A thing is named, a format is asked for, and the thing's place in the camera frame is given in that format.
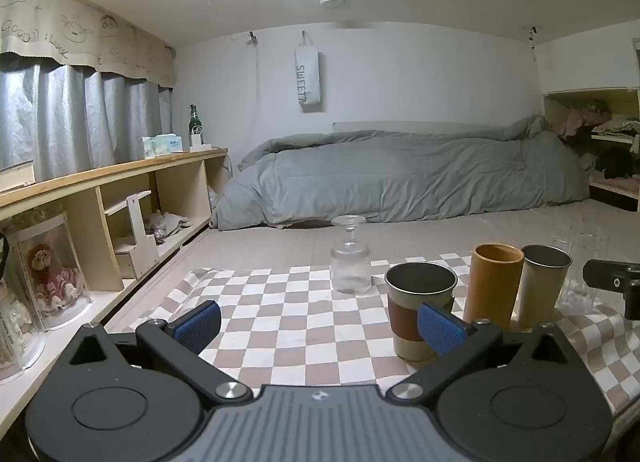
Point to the grey crumpled cloth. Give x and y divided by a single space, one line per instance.
167 224

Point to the grey duvet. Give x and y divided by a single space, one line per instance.
400 176

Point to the black wall bracket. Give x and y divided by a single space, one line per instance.
532 34

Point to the dark clothes pile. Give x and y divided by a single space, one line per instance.
612 161

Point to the cream cup with brown band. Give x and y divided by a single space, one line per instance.
417 292

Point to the blue tissue box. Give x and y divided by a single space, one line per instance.
168 143

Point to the plain clear glass cup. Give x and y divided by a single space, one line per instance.
582 247

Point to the clear ribbed glass cup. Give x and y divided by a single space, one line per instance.
350 262

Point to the beige printed valance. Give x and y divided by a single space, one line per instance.
75 36

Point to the beige folded clothes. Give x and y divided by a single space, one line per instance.
620 124

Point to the wooden open wardrobe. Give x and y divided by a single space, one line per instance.
622 189

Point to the doll in clear case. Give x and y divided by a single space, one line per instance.
50 272

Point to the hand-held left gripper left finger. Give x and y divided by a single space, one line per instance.
197 326

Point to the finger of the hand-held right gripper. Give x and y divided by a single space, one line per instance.
607 276

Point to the cream metal cup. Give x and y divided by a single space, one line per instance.
540 287

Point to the white holder box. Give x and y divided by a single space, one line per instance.
202 144

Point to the pink folded clothes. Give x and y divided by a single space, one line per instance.
580 119

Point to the brown white checkered cloth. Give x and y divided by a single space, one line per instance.
300 322

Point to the clear plastic dome case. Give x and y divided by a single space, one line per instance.
17 332

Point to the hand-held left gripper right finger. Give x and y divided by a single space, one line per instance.
440 328

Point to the white hanging fabric bag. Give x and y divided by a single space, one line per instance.
307 76

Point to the green glass bottle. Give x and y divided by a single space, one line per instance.
194 124

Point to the wooden shelf unit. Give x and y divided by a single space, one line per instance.
182 187

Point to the thick book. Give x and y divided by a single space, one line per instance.
15 175

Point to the grey curtain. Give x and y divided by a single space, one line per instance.
60 116

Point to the tall orange cup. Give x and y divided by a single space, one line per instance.
492 282

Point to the small wooden stool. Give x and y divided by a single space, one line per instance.
140 242

